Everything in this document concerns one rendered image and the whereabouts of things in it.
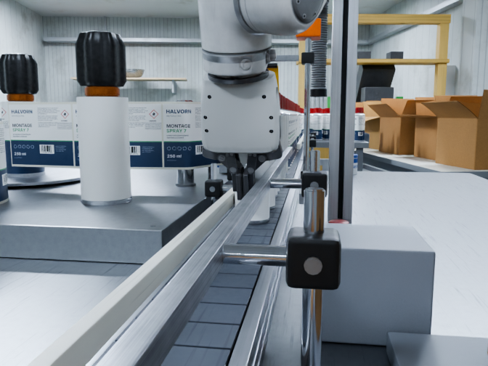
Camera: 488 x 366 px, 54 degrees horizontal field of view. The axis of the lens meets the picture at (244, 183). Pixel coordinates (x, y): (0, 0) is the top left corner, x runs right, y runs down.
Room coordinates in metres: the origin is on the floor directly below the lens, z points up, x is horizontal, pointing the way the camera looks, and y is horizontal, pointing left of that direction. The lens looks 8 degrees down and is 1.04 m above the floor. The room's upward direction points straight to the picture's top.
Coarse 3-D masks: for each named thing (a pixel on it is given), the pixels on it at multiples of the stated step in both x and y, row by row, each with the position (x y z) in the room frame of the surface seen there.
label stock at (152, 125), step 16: (144, 112) 1.05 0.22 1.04; (160, 112) 1.05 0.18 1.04; (176, 112) 1.05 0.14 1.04; (192, 112) 1.06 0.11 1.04; (144, 128) 1.05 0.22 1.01; (160, 128) 1.05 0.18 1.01; (176, 128) 1.05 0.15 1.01; (192, 128) 1.06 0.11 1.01; (144, 144) 1.05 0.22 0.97; (160, 144) 1.05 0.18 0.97; (176, 144) 1.05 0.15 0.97; (192, 144) 1.06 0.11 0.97; (144, 160) 1.05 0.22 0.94; (160, 160) 1.05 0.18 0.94; (176, 160) 1.05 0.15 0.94; (192, 160) 1.06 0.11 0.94; (208, 160) 1.11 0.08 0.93
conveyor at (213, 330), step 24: (240, 240) 0.59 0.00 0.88; (264, 240) 0.59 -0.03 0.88; (240, 264) 0.49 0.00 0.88; (216, 288) 0.42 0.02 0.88; (240, 288) 0.42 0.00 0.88; (216, 312) 0.36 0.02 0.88; (240, 312) 0.36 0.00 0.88; (120, 336) 0.32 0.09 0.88; (192, 336) 0.32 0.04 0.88; (216, 336) 0.32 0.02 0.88; (168, 360) 0.29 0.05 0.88; (192, 360) 0.29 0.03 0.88; (216, 360) 0.29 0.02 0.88
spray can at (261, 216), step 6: (240, 156) 0.68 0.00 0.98; (246, 156) 0.68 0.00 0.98; (240, 162) 0.68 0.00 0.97; (246, 162) 0.68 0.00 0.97; (264, 162) 0.68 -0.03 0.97; (258, 168) 0.68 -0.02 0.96; (264, 168) 0.68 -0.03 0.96; (258, 174) 0.68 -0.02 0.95; (258, 180) 0.68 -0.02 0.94; (264, 198) 0.68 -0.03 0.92; (264, 204) 0.68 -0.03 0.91; (258, 210) 0.68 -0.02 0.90; (264, 210) 0.68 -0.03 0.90; (258, 216) 0.68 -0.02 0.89; (264, 216) 0.68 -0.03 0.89; (252, 222) 0.67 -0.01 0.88; (258, 222) 0.68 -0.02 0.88; (264, 222) 0.68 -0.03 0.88
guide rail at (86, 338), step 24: (216, 216) 0.62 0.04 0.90; (192, 240) 0.49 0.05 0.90; (144, 264) 0.38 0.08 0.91; (168, 264) 0.41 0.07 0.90; (120, 288) 0.32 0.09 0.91; (144, 288) 0.35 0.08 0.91; (96, 312) 0.28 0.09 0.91; (120, 312) 0.30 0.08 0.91; (72, 336) 0.25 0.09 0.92; (96, 336) 0.27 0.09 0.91; (48, 360) 0.22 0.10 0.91; (72, 360) 0.24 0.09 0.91
